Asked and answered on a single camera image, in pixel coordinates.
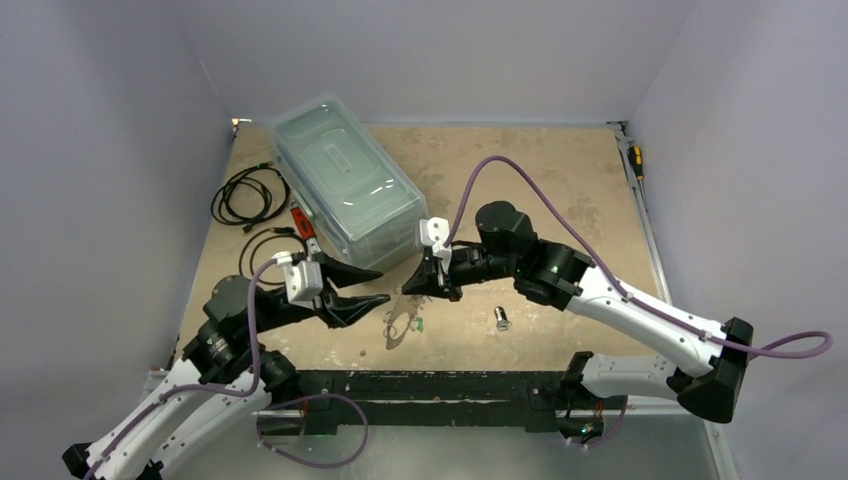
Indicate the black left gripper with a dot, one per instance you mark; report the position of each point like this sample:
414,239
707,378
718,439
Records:
333,308

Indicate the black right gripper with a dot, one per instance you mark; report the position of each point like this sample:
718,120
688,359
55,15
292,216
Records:
441,273

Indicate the metal key organizer plate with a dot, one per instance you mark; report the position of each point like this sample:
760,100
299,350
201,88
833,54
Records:
402,317

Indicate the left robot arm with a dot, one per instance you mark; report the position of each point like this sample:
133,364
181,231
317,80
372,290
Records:
224,372

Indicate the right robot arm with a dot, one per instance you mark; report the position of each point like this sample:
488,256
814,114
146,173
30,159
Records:
690,365

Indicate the small silver cylinder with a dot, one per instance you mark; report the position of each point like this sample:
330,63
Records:
502,321

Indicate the clear plastic storage box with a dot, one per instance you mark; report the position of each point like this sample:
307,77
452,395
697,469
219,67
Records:
353,192

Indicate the yellow black screwdriver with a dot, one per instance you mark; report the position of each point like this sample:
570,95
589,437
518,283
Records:
636,162

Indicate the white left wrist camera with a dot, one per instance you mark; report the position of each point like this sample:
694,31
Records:
303,278

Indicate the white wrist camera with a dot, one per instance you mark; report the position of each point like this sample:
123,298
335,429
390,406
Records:
303,278
434,233

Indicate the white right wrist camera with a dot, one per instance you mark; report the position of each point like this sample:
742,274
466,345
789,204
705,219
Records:
434,233

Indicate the red handled adjustable wrench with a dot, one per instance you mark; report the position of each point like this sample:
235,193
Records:
305,229

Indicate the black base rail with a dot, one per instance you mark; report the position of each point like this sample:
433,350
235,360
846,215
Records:
535,401

